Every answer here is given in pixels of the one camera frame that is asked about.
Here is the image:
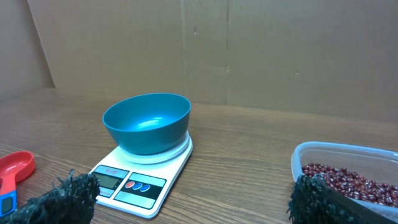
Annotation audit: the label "right gripper black fuzzy right finger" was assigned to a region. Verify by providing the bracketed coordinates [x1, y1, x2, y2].
[287, 175, 396, 224]

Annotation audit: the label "teal plastic bowl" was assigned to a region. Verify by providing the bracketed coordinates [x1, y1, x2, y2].
[103, 93, 192, 155]

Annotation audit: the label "clear plastic container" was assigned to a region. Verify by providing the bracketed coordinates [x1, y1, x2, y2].
[290, 141, 397, 222]

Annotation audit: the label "red adzuki beans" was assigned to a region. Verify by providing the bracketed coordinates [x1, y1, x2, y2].
[302, 162, 397, 208]

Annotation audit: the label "red scoop blue handle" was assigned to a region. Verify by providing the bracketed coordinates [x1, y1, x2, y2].
[1, 151, 35, 217]

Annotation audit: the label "white digital kitchen scale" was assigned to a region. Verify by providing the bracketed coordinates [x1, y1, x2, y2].
[91, 133, 193, 219]

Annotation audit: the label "right gripper black fuzzy left finger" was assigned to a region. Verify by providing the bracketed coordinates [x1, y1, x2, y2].
[1, 170, 100, 224]

